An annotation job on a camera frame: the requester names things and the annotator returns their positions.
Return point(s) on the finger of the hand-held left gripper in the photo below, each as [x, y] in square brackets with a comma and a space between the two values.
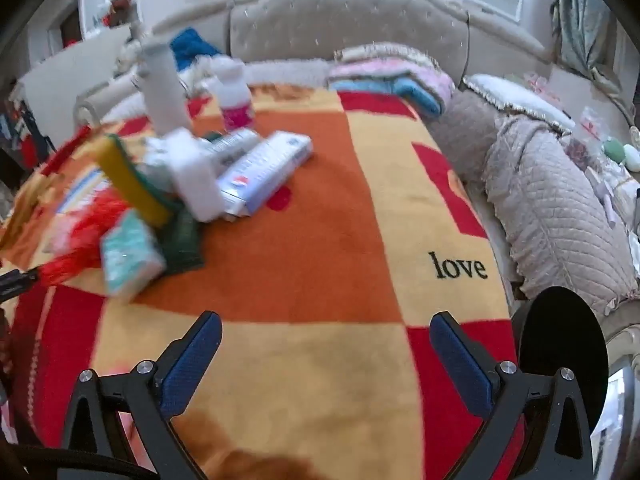
[17, 282]

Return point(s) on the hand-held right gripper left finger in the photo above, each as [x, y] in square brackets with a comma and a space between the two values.
[192, 370]

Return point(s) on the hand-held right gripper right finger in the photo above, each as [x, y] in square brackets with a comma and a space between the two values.
[460, 365]

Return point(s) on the red plastic bag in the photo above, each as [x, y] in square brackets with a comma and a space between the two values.
[80, 245]

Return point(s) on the black round trash bin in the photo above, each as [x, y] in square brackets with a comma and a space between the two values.
[560, 330]

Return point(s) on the dark green box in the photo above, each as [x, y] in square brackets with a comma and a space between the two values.
[182, 245]

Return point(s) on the white medicine box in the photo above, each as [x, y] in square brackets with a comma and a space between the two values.
[195, 180]

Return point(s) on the striped flat white box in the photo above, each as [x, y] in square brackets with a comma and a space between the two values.
[80, 197]

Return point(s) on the teal tissue pack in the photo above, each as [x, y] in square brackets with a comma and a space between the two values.
[130, 255]

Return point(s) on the yellow green sponge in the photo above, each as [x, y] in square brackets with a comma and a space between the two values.
[132, 180]

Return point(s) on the white flat panel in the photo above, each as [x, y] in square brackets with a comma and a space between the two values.
[615, 390]

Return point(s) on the beige quilted bedspread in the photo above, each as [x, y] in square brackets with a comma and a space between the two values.
[550, 210]

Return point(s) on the orange red printed blanket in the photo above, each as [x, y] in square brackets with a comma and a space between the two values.
[325, 240]

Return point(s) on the white blue toothpaste box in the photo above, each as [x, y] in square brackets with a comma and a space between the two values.
[270, 165]

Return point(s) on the white cabinet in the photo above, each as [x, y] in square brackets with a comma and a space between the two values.
[75, 70]

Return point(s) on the white green-ended box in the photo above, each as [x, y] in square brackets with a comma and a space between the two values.
[232, 145]

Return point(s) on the white thermos bottle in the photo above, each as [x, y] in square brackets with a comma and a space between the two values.
[162, 90]

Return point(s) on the green plush toy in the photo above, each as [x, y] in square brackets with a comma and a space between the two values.
[617, 150]

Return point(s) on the white frilled pillow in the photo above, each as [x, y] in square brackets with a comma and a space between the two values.
[520, 100]

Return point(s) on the white bottle pink label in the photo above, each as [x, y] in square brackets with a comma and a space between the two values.
[235, 95]

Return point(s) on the blue folded towel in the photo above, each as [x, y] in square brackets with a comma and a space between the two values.
[400, 90]

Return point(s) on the blue cloth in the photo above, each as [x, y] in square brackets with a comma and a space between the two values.
[192, 45]

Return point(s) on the pink folded blanket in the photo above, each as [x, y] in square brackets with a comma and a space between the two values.
[400, 67]

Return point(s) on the patterned curtain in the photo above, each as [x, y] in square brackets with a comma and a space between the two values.
[580, 25]

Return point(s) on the beige tufted headboard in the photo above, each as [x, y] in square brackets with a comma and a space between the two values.
[350, 20]

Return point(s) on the cream carved bed frame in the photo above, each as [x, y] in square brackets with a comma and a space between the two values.
[625, 325]

